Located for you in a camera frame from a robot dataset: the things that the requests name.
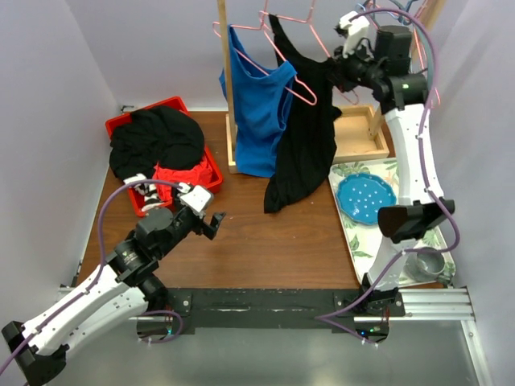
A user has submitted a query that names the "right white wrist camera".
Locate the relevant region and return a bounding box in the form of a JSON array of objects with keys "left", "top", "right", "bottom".
[{"left": 336, "top": 11, "right": 370, "bottom": 58}]

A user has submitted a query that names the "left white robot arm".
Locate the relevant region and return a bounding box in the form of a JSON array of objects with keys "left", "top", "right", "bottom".
[{"left": 2, "top": 207, "right": 225, "bottom": 385}]

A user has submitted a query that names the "blue tank top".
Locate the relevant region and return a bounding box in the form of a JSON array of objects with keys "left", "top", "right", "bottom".
[{"left": 228, "top": 25, "right": 297, "bottom": 178}]

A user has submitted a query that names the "black tank top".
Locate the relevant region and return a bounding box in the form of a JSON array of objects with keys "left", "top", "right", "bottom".
[{"left": 264, "top": 14, "right": 342, "bottom": 213}]

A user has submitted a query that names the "blue dotted plate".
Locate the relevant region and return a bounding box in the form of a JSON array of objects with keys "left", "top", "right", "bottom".
[{"left": 336, "top": 173, "right": 397, "bottom": 225}]

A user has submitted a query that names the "blue wire hanger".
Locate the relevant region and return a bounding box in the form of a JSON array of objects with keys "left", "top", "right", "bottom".
[{"left": 356, "top": 0, "right": 417, "bottom": 26}]

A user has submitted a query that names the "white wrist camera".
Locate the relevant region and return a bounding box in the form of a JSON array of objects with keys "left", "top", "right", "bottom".
[
  {"left": 177, "top": 183, "right": 214, "bottom": 220},
  {"left": 336, "top": 11, "right": 370, "bottom": 58}
]

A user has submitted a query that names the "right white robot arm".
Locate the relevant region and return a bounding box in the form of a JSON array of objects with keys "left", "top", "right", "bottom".
[{"left": 335, "top": 15, "right": 455, "bottom": 316}]

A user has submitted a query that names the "floral serving tray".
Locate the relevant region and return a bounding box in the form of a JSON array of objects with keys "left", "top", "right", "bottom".
[{"left": 328, "top": 158, "right": 455, "bottom": 287}]

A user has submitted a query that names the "grey cup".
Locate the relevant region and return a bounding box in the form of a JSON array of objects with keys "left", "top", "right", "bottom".
[{"left": 404, "top": 248, "right": 455, "bottom": 285}]

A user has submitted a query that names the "wooden clothes rack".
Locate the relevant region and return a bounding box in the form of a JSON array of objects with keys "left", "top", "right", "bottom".
[{"left": 213, "top": 1, "right": 447, "bottom": 174}]

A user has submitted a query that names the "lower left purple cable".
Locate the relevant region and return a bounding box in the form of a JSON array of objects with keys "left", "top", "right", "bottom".
[{"left": 136, "top": 309, "right": 184, "bottom": 345}]

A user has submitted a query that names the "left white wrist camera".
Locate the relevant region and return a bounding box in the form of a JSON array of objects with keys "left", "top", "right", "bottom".
[{"left": 177, "top": 183, "right": 214, "bottom": 220}]

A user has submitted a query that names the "red garment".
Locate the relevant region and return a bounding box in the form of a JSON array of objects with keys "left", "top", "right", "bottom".
[{"left": 149, "top": 155, "right": 213, "bottom": 202}]

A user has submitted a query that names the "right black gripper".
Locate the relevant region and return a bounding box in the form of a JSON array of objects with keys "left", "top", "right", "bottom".
[{"left": 327, "top": 39, "right": 382, "bottom": 94}]

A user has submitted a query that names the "black white striped garment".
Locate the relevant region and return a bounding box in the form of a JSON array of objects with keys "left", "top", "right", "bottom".
[{"left": 123, "top": 173, "right": 163, "bottom": 212}]

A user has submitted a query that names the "pink wire hanger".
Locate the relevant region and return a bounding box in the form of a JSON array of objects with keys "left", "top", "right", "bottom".
[
  {"left": 257, "top": 0, "right": 360, "bottom": 106},
  {"left": 212, "top": 0, "right": 319, "bottom": 107},
  {"left": 384, "top": 1, "right": 445, "bottom": 83}
]

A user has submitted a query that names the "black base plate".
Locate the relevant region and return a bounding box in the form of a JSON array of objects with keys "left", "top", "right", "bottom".
[{"left": 136, "top": 288, "right": 406, "bottom": 339}]

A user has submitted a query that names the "black clothes pile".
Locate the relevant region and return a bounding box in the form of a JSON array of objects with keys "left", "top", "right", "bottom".
[{"left": 109, "top": 106, "right": 204, "bottom": 180}]

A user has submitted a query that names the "purple cable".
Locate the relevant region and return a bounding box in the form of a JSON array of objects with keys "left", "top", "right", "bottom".
[
  {"left": 315, "top": 8, "right": 460, "bottom": 335},
  {"left": 136, "top": 309, "right": 184, "bottom": 345},
  {"left": 0, "top": 179, "right": 186, "bottom": 375}
]

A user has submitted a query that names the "grey plastic hanger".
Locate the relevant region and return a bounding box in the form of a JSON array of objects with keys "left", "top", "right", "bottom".
[{"left": 398, "top": 1, "right": 437, "bottom": 90}]

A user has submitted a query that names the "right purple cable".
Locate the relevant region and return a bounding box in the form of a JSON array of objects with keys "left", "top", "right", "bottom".
[{"left": 315, "top": 8, "right": 460, "bottom": 335}]

